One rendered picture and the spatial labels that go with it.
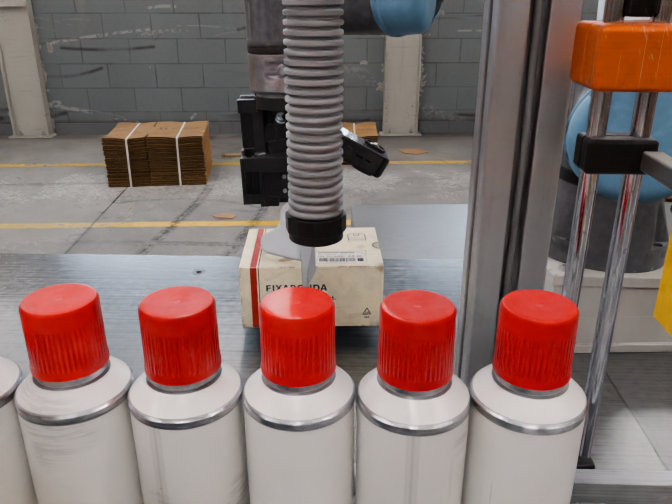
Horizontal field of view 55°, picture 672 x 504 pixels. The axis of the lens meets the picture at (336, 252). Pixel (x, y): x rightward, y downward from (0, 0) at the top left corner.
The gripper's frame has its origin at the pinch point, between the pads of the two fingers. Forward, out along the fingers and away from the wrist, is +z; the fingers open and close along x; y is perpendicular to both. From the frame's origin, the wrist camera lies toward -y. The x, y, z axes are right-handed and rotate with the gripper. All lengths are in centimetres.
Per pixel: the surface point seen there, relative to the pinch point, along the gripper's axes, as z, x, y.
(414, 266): 7.8, -15.0, -14.7
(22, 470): -9.7, 46.4, 13.2
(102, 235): 87, -248, 114
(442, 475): -11, 49, -6
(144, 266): 6.8, -16.2, 24.9
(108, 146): 60, -336, 133
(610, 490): -4.9, 44.3, -16.6
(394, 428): -13, 49, -4
